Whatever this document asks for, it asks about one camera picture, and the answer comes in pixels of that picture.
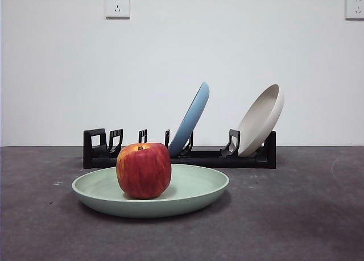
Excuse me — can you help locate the red apple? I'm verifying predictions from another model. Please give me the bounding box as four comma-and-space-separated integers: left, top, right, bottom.
115, 142, 172, 200

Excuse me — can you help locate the cream round plate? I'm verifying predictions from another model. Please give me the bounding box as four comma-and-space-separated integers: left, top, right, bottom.
237, 83, 285, 156

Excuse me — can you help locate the green round plate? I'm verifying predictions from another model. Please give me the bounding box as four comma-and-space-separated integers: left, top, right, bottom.
71, 163, 230, 218

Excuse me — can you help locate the white wall socket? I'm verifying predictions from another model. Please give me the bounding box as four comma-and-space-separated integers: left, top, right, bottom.
105, 0, 131, 19
345, 0, 364, 20

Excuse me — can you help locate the black plate rack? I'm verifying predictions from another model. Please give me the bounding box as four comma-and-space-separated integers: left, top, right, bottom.
82, 127, 277, 169

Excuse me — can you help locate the blue round plate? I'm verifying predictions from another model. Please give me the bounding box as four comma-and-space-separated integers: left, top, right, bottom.
167, 81, 210, 157

